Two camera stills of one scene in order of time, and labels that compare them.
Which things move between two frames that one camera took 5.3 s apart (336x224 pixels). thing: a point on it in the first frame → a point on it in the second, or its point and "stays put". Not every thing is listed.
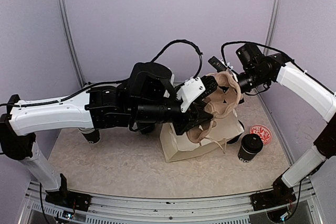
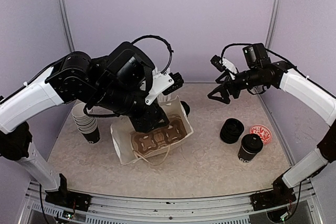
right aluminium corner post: [274, 11] stays put
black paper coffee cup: [251, 144] stays put
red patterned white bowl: [263, 131] stays put
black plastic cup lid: [252, 142] stays put
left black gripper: [193, 119] → [148, 122]
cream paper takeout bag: [176, 146] → [133, 146]
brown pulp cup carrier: [224, 104] → [145, 142]
